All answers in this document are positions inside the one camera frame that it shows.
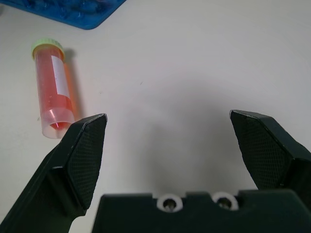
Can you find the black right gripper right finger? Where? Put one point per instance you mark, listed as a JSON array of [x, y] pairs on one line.
[[272, 155]]

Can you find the blue plastic tray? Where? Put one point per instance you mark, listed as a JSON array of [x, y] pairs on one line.
[[73, 11]]

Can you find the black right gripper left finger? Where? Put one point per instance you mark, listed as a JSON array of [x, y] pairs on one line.
[[73, 165]]

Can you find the orange tube with green cap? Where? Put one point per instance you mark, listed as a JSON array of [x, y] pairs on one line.
[[54, 89]]

